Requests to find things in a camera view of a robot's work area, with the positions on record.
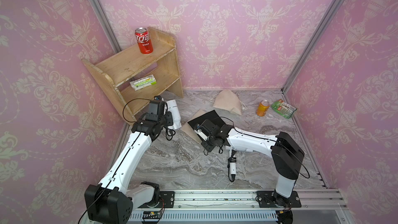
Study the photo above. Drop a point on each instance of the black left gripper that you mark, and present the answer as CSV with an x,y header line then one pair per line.
x,y
169,122

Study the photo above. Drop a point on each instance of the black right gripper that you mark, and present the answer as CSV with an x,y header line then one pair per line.
x,y
206,147

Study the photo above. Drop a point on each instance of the black drawstring bag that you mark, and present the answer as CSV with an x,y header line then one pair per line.
x,y
213,117

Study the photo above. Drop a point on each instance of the beige hair dryer bag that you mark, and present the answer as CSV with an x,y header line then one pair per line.
x,y
228,101

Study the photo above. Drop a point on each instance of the white hair dryer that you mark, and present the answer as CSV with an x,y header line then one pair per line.
x,y
232,160
173,119

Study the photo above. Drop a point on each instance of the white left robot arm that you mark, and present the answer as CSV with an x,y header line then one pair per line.
x,y
124,174

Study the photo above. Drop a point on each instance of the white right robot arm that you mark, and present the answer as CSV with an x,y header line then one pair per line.
x,y
285,152

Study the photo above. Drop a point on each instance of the green white box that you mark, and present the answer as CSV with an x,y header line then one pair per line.
x,y
143,82

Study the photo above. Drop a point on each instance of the wooden two-tier shelf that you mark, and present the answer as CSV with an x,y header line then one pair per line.
x,y
118,69

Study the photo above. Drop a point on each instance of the orange soda can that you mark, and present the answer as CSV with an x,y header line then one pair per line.
x,y
262,108

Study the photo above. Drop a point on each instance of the green snack packet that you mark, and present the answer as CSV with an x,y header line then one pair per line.
x,y
284,109

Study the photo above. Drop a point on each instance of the red cola can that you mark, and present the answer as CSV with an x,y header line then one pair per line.
x,y
143,40

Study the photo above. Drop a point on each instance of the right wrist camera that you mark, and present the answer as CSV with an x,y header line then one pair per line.
x,y
199,131

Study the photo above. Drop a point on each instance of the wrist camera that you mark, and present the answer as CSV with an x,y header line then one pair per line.
x,y
158,98
199,131

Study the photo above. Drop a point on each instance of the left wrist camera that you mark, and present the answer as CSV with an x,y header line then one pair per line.
x,y
158,98

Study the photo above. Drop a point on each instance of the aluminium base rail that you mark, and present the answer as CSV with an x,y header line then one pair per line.
x,y
230,206

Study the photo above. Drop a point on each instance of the left aluminium corner post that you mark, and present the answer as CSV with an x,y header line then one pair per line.
x,y
105,24

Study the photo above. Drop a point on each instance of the aluminium corner post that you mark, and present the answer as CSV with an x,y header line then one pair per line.
x,y
330,12
105,24

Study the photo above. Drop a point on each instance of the right aluminium corner post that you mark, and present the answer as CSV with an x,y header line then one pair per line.
x,y
330,12

